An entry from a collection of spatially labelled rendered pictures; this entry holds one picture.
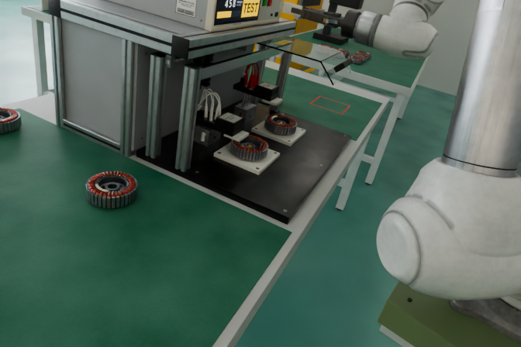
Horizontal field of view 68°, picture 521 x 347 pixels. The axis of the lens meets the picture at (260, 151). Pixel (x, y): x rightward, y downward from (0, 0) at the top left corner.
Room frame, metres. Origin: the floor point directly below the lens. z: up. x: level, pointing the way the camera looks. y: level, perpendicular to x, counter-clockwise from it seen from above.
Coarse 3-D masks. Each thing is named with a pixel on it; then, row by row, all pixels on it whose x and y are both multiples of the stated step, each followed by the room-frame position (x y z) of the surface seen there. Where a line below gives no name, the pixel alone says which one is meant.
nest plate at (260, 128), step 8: (264, 120) 1.30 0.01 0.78; (256, 128) 1.21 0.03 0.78; (264, 128) 1.23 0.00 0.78; (296, 128) 1.29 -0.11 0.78; (264, 136) 1.18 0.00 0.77; (272, 136) 1.17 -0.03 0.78; (280, 136) 1.18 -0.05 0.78; (288, 136) 1.20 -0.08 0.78; (296, 136) 1.21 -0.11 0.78; (288, 144) 1.15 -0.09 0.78
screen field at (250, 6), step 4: (244, 0) 1.13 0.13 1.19; (248, 0) 1.15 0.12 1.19; (252, 0) 1.18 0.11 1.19; (256, 0) 1.20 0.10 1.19; (244, 4) 1.14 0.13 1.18; (248, 4) 1.16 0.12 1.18; (252, 4) 1.18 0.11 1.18; (256, 4) 1.21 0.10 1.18; (244, 8) 1.14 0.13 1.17; (248, 8) 1.16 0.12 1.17; (252, 8) 1.18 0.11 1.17; (256, 8) 1.21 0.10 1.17; (244, 12) 1.14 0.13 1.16; (248, 12) 1.17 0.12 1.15; (252, 12) 1.19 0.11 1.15; (256, 12) 1.21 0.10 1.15; (244, 16) 1.15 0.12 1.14; (248, 16) 1.17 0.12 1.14
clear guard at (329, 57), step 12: (288, 36) 1.44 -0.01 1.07; (276, 48) 1.20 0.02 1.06; (288, 48) 1.23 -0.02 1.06; (300, 48) 1.27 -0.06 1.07; (312, 48) 1.32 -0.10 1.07; (324, 48) 1.36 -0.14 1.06; (324, 60) 1.17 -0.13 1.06; (336, 60) 1.27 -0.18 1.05; (336, 72) 1.21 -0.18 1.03; (348, 72) 1.31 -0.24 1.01
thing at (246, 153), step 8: (248, 136) 1.06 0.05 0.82; (256, 136) 1.06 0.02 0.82; (232, 144) 1.00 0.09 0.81; (240, 144) 1.00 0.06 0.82; (248, 144) 1.03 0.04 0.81; (256, 144) 1.04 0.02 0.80; (264, 144) 1.02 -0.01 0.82; (232, 152) 0.99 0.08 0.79; (240, 152) 0.97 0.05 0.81; (248, 152) 0.96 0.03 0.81; (256, 152) 0.97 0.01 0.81; (264, 152) 0.99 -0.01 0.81; (256, 160) 0.97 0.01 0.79
